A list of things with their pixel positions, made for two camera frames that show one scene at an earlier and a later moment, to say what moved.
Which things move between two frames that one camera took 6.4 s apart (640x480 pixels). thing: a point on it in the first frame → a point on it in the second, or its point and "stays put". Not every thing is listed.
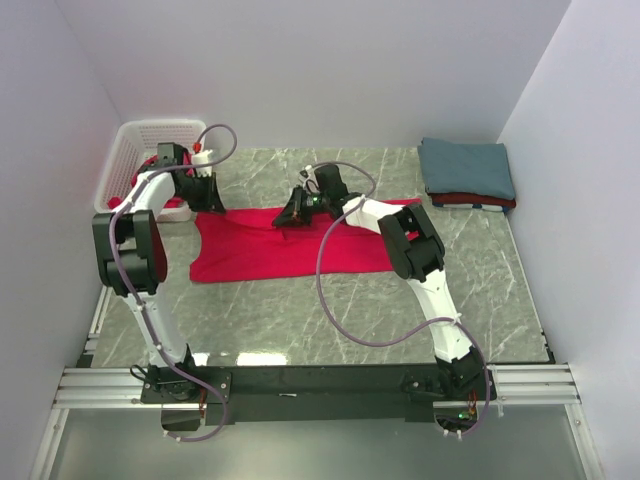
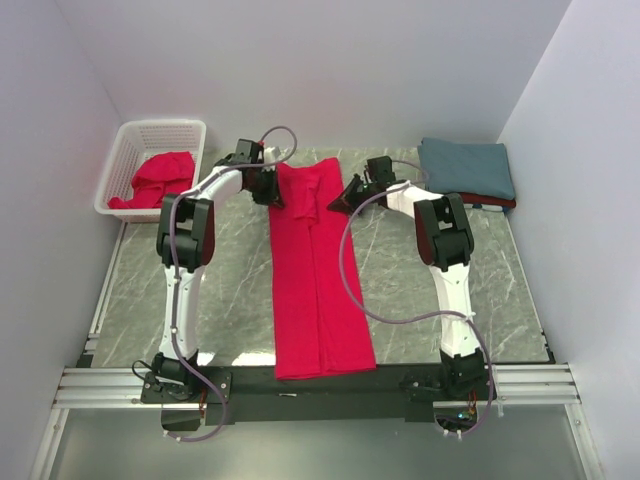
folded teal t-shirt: (478, 169) stays put
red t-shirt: (241, 245) → (321, 326)
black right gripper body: (306, 205) → (357, 194)
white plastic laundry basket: (136, 141) stays put
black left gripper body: (199, 192) → (265, 187)
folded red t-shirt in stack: (463, 198) stays put
